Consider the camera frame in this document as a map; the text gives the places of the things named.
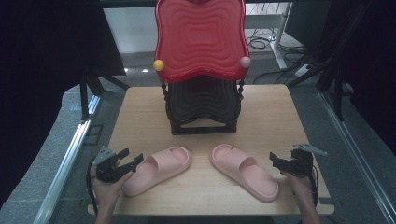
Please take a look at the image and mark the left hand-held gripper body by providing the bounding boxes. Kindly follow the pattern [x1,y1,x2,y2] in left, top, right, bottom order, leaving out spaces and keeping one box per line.
[92,145,126,184]

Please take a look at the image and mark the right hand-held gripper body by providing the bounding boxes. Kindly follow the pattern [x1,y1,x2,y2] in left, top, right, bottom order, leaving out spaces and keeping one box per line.
[289,142,329,178]

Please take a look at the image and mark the pink slide slipper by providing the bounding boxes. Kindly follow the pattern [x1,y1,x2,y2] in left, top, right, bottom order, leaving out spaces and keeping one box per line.
[210,143,280,203]
[120,146,192,198]

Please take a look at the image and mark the red and black shoe rack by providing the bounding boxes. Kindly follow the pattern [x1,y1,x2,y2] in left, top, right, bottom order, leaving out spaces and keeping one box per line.
[152,0,252,136]

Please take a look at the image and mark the person's right hand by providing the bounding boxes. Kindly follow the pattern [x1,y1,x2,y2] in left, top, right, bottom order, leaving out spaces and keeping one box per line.
[281,170,316,207]

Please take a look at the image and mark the person's left hand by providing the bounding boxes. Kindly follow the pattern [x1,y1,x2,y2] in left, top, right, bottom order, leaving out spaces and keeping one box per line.
[90,167,134,207]

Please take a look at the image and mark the black tripod stand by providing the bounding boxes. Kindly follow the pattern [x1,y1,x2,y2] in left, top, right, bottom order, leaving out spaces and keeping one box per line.
[78,68,131,121]

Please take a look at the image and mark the white power strip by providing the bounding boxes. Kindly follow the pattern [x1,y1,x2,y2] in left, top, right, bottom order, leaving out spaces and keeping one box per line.
[293,63,312,78]

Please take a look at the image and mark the black metal stand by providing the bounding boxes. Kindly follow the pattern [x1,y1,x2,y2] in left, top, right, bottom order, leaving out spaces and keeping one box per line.
[285,0,375,123]

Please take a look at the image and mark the black curtain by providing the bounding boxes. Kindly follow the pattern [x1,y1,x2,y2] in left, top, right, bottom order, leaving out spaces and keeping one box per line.
[0,0,127,206]

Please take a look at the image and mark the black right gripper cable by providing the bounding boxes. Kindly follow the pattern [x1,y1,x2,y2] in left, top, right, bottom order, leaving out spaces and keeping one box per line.
[307,163,319,209]

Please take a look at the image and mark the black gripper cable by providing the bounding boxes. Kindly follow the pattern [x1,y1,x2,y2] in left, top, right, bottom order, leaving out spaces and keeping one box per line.
[86,158,99,217]
[307,163,319,209]

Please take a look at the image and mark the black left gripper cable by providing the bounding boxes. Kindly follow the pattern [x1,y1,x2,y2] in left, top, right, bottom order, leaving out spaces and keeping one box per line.
[86,158,99,217]

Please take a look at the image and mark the aluminium floor rail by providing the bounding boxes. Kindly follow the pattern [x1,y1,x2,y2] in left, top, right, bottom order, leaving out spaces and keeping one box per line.
[318,91,396,224]
[32,94,103,224]

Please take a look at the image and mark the white desk frame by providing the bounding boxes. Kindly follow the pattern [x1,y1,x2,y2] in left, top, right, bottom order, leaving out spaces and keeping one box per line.
[244,2,293,71]

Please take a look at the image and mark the black floor cables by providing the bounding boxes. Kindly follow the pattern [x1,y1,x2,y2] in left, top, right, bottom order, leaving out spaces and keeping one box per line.
[245,27,309,86]

